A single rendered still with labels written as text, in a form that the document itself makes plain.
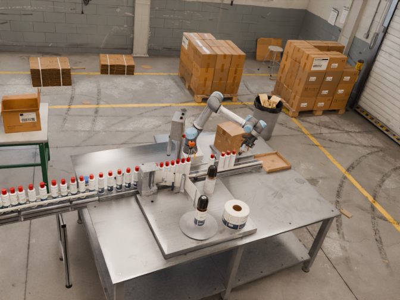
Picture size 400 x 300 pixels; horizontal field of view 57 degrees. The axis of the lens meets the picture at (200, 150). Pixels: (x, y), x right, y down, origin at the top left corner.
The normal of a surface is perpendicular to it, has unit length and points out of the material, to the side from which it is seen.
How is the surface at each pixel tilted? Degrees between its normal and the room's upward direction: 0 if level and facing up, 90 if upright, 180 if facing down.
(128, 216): 0
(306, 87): 89
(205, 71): 87
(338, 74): 88
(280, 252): 1
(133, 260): 0
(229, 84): 88
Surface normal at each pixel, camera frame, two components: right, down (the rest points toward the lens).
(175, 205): 0.14, -0.82
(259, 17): 0.29, 0.57
